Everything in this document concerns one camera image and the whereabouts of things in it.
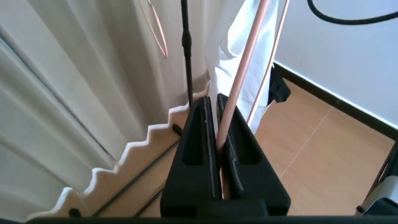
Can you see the black clothes rack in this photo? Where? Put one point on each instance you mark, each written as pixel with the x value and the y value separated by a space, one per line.
pixel 186 46

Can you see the beige curtain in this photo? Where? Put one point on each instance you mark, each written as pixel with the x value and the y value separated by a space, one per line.
pixel 62 77

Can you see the pink clothes hanger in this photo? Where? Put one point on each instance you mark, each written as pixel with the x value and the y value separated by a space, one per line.
pixel 165 53
pixel 245 56

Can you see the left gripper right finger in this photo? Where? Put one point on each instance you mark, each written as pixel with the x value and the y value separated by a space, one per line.
pixel 255 180

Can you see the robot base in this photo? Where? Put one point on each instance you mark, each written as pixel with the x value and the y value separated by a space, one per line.
pixel 385 189

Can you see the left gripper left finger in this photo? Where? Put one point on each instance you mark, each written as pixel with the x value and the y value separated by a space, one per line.
pixel 189 174

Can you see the white t-shirt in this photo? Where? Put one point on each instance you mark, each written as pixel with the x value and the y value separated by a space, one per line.
pixel 224 71

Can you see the black shorts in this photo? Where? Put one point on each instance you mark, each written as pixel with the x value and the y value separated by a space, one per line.
pixel 278 88

